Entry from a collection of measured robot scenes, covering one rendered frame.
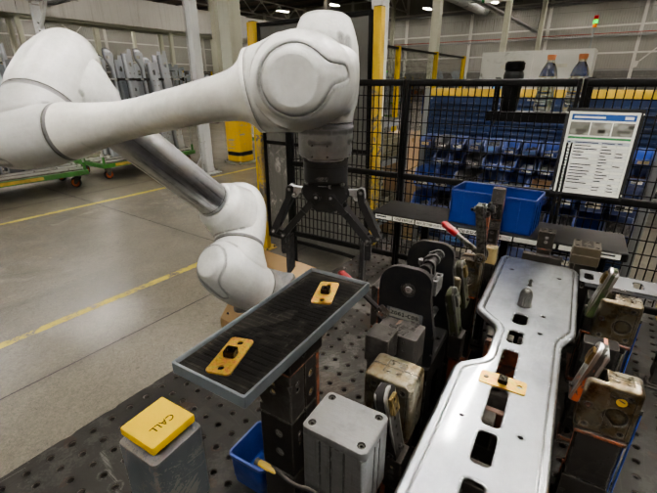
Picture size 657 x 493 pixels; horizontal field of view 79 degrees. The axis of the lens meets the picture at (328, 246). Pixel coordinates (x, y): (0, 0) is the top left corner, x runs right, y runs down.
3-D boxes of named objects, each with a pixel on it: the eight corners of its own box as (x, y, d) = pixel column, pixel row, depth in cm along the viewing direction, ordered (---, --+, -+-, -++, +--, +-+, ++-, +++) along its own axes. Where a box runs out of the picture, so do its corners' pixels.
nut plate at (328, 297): (330, 305, 73) (330, 299, 72) (310, 302, 73) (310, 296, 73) (339, 284, 80) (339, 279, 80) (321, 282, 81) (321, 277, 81)
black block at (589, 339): (597, 459, 96) (632, 359, 85) (547, 439, 101) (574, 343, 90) (596, 435, 103) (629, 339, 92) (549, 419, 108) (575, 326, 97)
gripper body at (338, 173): (294, 160, 65) (296, 215, 68) (346, 162, 63) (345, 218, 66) (307, 153, 71) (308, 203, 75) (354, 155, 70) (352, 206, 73)
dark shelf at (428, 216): (627, 263, 128) (630, 254, 127) (371, 218, 171) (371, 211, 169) (622, 242, 145) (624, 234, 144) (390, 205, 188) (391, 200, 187)
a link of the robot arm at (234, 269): (232, 315, 128) (181, 293, 111) (237, 264, 136) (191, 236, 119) (274, 307, 122) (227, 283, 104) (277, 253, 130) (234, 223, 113)
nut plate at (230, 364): (229, 377, 55) (228, 370, 54) (204, 372, 56) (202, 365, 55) (254, 341, 62) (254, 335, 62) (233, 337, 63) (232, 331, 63)
